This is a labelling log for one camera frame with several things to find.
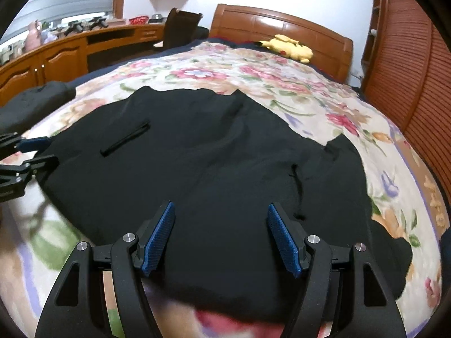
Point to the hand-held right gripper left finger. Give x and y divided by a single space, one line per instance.
158 239

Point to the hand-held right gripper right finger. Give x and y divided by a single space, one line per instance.
283 239

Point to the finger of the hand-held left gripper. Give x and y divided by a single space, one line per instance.
42 163
35 143

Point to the black coat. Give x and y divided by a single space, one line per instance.
211 148

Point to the dark cloth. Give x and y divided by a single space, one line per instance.
31 102

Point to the wooden desk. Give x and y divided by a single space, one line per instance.
63 56

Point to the pink figurine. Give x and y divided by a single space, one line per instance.
32 37

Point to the black clamp tool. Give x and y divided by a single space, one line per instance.
97 24
74 28

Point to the floral blanket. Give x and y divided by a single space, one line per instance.
317 88

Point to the red basket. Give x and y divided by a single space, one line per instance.
139 20

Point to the metal bowl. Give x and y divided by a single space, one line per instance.
157 16

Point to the dark brown chair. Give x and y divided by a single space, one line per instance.
181 28

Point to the yellow plush toy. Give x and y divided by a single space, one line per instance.
292 49

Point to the wooden louvered wardrobe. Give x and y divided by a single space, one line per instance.
419 77

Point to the wooden headboard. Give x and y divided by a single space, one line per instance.
282 24

